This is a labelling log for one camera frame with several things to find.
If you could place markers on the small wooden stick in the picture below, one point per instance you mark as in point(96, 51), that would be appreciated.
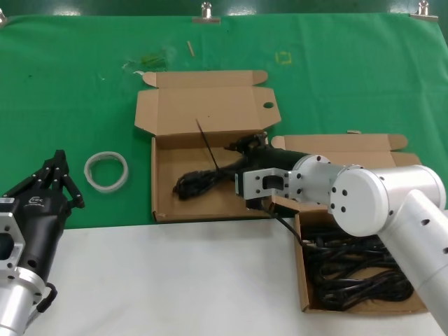
point(190, 49)

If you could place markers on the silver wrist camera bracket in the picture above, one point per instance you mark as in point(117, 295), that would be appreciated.
point(252, 182)
point(7, 224)

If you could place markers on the small grey flat piece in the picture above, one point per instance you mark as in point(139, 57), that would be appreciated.
point(353, 132)

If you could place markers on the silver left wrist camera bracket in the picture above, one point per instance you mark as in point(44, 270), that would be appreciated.
point(7, 224)

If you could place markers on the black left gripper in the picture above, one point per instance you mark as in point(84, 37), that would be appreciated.
point(42, 217)

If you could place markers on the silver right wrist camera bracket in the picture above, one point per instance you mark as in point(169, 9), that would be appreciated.
point(252, 182)

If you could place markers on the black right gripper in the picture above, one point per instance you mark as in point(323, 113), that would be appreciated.
point(273, 157)

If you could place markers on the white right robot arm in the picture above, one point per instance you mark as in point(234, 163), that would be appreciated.
point(402, 196)

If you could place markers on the green table cloth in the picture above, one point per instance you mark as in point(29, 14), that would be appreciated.
point(70, 87)

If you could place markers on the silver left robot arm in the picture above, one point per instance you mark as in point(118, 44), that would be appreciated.
point(17, 301)

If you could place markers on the crumpled clear plastic scrap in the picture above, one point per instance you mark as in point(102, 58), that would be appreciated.
point(152, 60)

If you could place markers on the clear tape roll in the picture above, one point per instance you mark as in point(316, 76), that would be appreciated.
point(105, 189)

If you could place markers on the open cardboard box with hole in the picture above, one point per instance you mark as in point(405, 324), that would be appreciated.
point(196, 101)

